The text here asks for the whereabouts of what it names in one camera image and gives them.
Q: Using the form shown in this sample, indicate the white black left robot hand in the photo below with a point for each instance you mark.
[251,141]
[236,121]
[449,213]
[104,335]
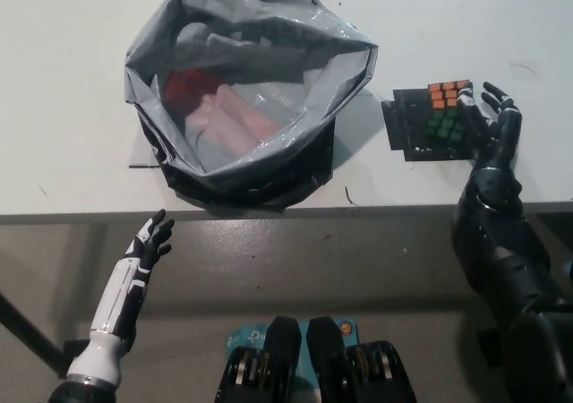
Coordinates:
[125,286]

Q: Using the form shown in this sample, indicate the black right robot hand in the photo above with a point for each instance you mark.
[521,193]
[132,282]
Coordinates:
[503,139]

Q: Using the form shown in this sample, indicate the rubik's cube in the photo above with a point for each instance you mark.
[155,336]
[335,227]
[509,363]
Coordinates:
[443,125]

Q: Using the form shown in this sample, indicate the grey black plastic bag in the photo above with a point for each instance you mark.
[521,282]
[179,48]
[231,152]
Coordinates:
[250,183]

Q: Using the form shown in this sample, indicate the pink cloth in bag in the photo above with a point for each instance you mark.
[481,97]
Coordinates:
[237,118]

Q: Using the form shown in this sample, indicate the red item in bag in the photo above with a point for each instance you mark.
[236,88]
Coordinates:
[185,85]

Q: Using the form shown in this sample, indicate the black tape square marker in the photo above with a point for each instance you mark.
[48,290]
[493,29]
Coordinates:
[403,125]

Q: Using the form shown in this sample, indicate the black table leg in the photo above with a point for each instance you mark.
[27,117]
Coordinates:
[27,329]

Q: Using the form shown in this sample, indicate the black teal robot body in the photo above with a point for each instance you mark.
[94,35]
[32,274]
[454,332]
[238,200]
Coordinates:
[286,358]

